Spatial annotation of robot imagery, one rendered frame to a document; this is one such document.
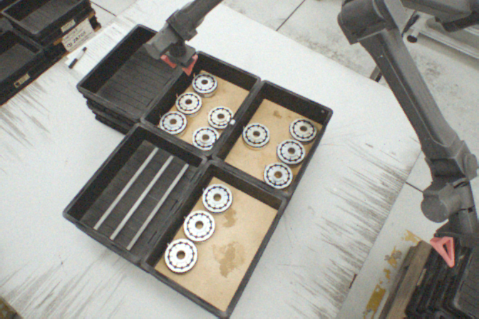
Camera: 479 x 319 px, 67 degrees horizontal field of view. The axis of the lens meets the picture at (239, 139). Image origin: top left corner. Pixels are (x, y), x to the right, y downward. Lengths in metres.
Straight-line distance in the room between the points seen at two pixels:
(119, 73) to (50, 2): 1.11
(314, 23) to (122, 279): 2.38
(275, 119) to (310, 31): 1.65
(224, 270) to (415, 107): 0.75
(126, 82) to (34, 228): 0.66
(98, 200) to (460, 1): 1.20
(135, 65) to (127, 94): 0.16
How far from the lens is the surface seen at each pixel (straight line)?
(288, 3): 3.22
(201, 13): 0.97
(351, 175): 1.54
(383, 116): 1.73
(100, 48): 1.95
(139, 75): 1.61
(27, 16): 2.61
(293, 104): 1.44
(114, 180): 1.37
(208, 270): 1.22
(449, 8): 0.96
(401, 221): 2.34
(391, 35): 0.75
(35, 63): 2.40
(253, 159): 1.35
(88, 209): 1.36
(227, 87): 1.52
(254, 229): 1.25
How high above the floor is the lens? 2.03
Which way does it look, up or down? 60 degrees down
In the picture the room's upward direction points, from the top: 3 degrees clockwise
